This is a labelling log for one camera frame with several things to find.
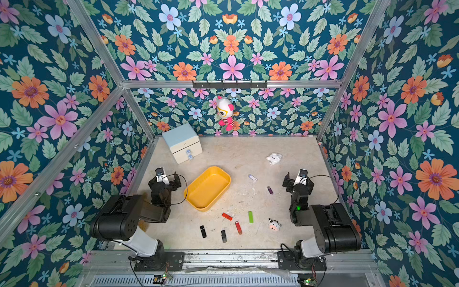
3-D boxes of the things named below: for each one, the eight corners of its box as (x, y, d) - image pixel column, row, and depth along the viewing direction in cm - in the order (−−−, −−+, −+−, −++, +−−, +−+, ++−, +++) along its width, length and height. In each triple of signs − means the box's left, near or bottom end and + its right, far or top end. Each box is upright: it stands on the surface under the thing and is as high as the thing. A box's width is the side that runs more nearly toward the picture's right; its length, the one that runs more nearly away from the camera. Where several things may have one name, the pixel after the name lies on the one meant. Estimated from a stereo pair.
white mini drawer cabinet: (178, 166, 107) (170, 149, 95) (169, 149, 115) (161, 132, 103) (204, 153, 113) (199, 136, 101) (193, 138, 121) (188, 121, 109)
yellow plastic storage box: (183, 198, 94) (180, 193, 89) (215, 169, 106) (214, 163, 101) (204, 217, 88) (202, 213, 83) (236, 184, 99) (235, 178, 95)
